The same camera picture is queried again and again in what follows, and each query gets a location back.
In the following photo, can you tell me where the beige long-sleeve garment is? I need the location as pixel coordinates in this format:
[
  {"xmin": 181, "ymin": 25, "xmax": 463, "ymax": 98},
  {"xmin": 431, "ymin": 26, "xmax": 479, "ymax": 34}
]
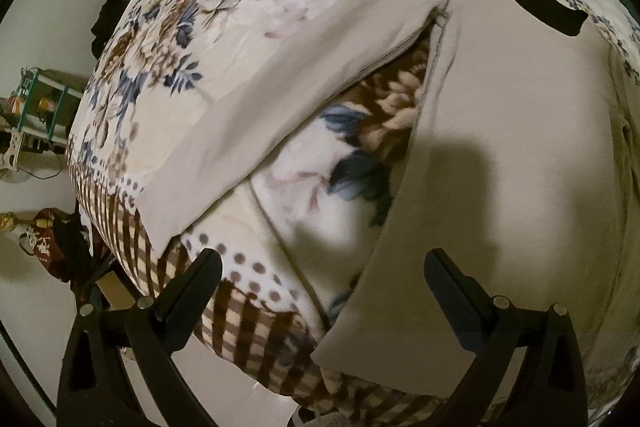
[{"xmin": 141, "ymin": 0, "xmax": 639, "ymax": 404}]

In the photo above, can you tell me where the red brown printed bag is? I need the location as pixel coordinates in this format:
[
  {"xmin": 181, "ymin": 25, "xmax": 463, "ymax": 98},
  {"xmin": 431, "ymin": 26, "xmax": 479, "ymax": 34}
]
[{"xmin": 20, "ymin": 208, "xmax": 92, "ymax": 283}]

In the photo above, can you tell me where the green metal shelf rack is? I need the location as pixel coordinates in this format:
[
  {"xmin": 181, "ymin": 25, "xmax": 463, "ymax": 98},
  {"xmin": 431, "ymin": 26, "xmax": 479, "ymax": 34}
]
[{"xmin": 1, "ymin": 67, "xmax": 88, "ymax": 148}]

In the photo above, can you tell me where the floral fleece blanket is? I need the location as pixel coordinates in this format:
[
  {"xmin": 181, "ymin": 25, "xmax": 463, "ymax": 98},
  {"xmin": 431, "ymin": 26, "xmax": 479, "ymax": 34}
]
[{"xmin": 67, "ymin": 0, "xmax": 639, "ymax": 426}]

